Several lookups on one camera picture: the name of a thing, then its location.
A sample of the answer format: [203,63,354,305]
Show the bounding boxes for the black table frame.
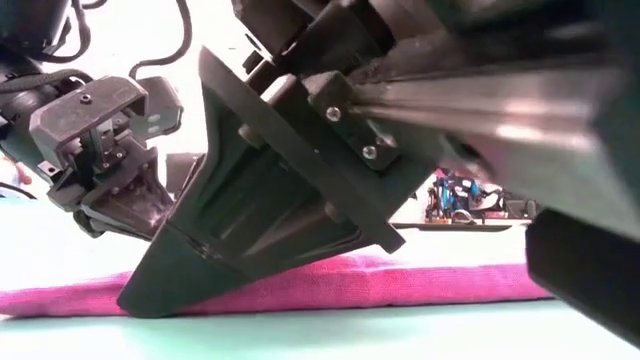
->
[392,221,526,233]

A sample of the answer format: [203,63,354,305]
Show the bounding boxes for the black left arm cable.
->
[128,0,194,81]

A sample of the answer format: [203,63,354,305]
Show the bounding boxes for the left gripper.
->
[28,75,175,241]

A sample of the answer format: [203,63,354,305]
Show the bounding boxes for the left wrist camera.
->
[133,75,184,141]

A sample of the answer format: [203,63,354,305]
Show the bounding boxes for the pink towel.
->
[0,252,554,320]

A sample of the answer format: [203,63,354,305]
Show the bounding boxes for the green table mat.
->
[0,197,640,360]

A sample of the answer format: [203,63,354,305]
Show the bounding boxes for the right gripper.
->
[232,0,640,241]

